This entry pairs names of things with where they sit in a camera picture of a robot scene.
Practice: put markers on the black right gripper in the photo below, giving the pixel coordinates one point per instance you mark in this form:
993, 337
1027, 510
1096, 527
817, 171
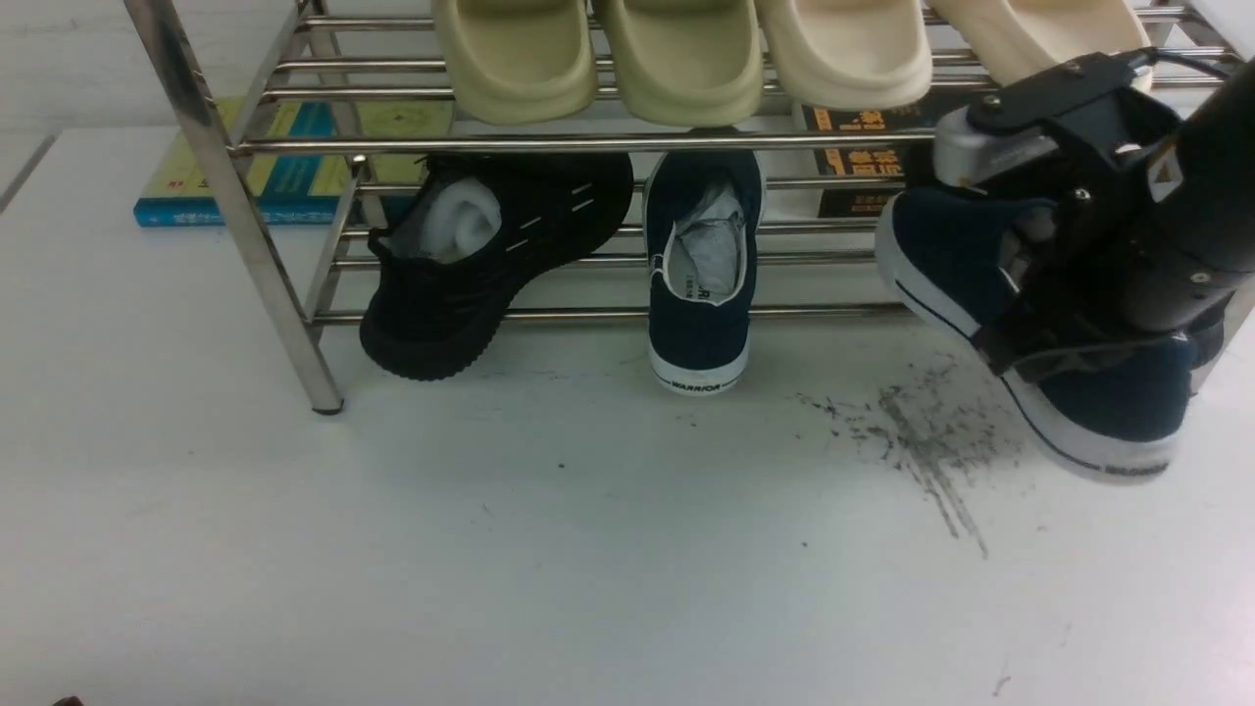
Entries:
1093, 292

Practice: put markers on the navy slip-on shoe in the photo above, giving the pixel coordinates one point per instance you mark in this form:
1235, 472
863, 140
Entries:
943, 255
701, 213

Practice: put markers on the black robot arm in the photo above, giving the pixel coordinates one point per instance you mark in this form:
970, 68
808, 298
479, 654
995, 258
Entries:
1156, 228

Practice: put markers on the stainless steel shoe rack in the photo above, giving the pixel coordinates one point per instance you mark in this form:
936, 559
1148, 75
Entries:
307, 99

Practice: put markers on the black and orange book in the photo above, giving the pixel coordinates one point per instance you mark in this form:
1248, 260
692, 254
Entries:
866, 176

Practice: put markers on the right cream slipper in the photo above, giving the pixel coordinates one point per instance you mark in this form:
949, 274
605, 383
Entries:
1016, 39

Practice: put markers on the cream slipper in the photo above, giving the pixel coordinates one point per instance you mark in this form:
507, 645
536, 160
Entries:
848, 55
1016, 39

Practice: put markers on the left cream slipper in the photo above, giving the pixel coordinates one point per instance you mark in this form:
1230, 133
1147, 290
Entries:
848, 55

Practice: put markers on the right olive green slipper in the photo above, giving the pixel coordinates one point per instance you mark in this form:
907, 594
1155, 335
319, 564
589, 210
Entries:
685, 63

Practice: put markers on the olive green slipper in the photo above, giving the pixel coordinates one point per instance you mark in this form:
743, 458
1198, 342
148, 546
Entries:
516, 63
685, 63

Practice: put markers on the left olive green slipper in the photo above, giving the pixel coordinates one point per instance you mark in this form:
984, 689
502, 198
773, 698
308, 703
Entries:
516, 63

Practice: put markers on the left black knit sneaker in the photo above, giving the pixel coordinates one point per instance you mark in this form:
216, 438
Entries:
482, 228

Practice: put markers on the green and blue book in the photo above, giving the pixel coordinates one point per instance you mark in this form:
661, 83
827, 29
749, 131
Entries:
290, 189

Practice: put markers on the wrist camera with black bracket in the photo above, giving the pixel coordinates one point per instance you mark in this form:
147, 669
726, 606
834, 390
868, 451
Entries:
1087, 111

